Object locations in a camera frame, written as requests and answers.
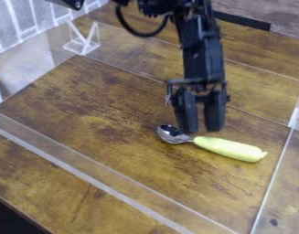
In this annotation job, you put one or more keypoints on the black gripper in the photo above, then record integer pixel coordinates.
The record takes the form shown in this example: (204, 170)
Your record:
(203, 67)

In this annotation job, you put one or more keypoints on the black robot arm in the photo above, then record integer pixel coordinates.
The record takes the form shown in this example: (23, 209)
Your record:
(167, 9)

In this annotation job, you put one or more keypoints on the clear acrylic corner bracket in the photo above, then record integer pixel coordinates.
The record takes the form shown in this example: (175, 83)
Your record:
(79, 44)

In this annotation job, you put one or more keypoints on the black strip on table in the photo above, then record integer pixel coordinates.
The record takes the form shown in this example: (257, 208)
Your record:
(243, 21)

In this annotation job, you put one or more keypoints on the clear acrylic enclosure wall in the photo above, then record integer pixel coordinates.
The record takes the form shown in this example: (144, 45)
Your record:
(87, 169)

